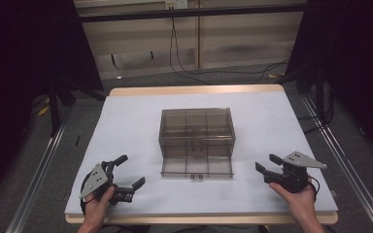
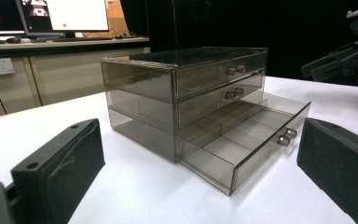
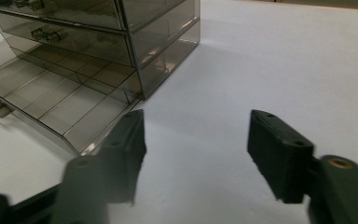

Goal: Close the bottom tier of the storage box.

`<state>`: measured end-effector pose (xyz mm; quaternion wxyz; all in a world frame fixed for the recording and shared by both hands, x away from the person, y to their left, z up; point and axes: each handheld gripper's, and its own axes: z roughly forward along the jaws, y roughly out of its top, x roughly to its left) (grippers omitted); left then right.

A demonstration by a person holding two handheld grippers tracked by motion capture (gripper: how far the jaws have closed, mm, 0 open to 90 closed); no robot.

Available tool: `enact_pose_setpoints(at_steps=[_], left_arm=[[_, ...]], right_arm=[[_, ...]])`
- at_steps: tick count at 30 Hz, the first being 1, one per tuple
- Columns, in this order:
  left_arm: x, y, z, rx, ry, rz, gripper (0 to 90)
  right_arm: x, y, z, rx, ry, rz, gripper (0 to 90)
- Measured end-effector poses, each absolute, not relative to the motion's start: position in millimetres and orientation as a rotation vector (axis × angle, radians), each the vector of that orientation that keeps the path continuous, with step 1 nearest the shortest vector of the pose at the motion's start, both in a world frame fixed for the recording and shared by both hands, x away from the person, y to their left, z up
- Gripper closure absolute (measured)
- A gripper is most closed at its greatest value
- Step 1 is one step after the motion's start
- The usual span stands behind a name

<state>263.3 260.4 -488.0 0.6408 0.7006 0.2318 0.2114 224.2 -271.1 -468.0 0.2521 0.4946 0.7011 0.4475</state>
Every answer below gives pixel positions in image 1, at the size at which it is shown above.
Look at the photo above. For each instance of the black curtain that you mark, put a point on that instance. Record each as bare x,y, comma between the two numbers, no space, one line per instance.
19,64
353,64

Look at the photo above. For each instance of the black horizontal bar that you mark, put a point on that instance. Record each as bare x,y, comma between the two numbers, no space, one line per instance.
191,13

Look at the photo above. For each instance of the small black floor object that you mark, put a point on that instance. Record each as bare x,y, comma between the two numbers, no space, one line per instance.
77,140

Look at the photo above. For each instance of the wooden table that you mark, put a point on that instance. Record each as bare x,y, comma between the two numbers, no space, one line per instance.
194,89

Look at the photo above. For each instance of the black metal stand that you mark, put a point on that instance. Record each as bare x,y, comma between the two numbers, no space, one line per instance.
53,110

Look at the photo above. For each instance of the person's left hand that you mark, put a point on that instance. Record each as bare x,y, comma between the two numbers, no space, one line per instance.
96,207

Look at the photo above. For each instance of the white wall power outlet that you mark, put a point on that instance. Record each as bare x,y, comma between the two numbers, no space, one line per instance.
176,4

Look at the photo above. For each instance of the person's right hand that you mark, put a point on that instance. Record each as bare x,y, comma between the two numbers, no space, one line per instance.
298,200

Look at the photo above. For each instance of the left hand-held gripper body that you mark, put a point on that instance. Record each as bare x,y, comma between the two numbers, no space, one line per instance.
97,178

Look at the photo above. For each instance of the metal floor rail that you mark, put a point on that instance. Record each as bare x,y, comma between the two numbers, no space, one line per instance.
346,165
39,174

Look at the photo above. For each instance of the brown transparent plastic drawer cabinet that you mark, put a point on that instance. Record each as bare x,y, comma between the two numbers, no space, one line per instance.
196,129

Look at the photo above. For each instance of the brown transparent plastic drawer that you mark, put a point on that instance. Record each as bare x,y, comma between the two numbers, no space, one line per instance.
196,167

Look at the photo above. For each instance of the white table mat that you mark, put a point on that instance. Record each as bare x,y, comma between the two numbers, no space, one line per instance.
132,129

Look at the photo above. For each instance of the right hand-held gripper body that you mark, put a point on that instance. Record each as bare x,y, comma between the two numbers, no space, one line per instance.
294,174

